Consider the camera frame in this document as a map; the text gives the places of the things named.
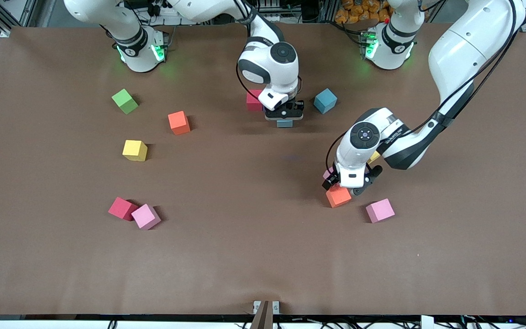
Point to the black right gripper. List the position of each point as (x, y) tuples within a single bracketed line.
[(286, 109)]

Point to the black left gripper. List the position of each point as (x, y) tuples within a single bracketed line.
[(329, 181)]

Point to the pink foam cube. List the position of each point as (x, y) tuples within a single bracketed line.
[(145, 216), (380, 210), (327, 173)]

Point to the blue foam cube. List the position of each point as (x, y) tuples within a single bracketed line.
[(285, 124), (325, 100)]

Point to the orange foam cube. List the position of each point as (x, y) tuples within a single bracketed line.
[(178, 122), (339, 197)]

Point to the red foam cube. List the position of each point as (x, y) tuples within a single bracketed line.
[(253, 101), (121, 208)]

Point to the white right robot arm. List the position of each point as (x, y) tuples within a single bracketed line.
[(272, 64)]

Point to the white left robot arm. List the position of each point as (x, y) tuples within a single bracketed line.
[(404, 141)]

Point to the yellow foam cube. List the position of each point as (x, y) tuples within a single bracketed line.
[(134, 150), (375, 158)]

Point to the bag of orange items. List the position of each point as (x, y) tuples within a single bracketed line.
[(359, 11)]

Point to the white power strip with plugs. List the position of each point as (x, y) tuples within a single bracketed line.
[(185, 21)]

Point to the green foam cube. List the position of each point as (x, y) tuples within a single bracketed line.
[(125, 101)]

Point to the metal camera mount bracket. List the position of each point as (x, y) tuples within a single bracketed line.
[(257, 306)]

